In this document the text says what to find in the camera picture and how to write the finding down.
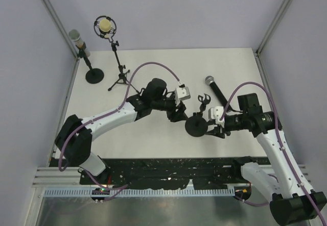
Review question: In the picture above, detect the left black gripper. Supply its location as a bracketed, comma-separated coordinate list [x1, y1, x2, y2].
[152, 94, 189, 122]

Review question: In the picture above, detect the black round-base mic stand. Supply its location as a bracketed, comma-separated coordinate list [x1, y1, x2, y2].
[185, 94, 211, 137]

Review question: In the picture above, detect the black silver handheld microphone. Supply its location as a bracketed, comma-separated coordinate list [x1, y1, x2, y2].
[205, 76, 228, 107]

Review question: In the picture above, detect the black tripod stand with shockmount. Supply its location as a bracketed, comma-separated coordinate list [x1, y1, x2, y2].
[93, 15, 130, 91]

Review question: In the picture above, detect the cream condenser microphone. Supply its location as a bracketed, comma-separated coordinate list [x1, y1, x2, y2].
[99, 18, 112, 38]

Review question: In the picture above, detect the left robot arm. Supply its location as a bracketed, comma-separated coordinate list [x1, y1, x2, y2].
[55, 78, 191, 184]

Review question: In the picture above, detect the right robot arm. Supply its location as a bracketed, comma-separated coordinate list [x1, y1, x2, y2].
[208, 93, 326, 225]

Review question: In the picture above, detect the rear black round-base stand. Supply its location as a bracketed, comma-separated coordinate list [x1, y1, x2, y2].
[78, 43, 104, 84]

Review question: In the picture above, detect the grey microphone on stand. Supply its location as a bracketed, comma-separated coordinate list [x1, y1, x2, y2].
[68, 29, 90, 57]

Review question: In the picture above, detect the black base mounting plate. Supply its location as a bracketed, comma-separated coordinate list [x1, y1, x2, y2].
[79, 157, 270, 190]

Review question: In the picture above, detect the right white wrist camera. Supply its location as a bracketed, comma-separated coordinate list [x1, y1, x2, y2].
[208, 106, 225, 127]

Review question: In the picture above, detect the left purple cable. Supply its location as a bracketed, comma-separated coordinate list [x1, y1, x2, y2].
[58, 62, 184, 204]

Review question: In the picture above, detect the white slotted cable duct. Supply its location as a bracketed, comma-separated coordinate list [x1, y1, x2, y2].
[43, 187, 235, 197]

